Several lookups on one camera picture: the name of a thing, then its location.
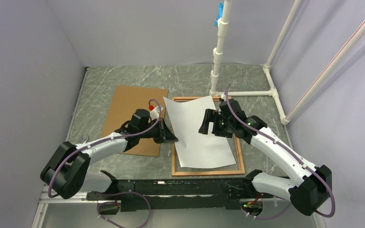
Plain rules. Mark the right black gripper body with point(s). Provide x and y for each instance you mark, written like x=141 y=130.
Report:
x=224 y=127

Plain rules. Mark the silver wrench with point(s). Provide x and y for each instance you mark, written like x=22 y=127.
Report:
x=84 y=138

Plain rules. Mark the blue clip on pipe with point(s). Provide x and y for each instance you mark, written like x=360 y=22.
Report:
x=219 y=14

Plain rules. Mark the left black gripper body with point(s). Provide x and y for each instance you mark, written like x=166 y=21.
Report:
x=154 y=134

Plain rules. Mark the brown backing board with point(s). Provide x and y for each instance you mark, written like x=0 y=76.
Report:
x=125 y=101

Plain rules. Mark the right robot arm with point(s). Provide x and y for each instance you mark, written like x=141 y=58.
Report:
x=306 y=186

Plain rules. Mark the landscape photo print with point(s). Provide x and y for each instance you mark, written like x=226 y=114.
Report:
x=196 y=150

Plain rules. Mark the aluminium rail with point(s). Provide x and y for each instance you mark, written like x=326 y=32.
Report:
x=61 y=213

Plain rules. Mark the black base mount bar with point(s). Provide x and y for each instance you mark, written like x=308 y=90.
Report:
x=134 y=195

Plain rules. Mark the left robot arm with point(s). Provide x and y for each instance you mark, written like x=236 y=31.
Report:
x=67 y=171

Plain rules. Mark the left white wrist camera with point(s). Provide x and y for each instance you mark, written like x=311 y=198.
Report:
x=155 y=112

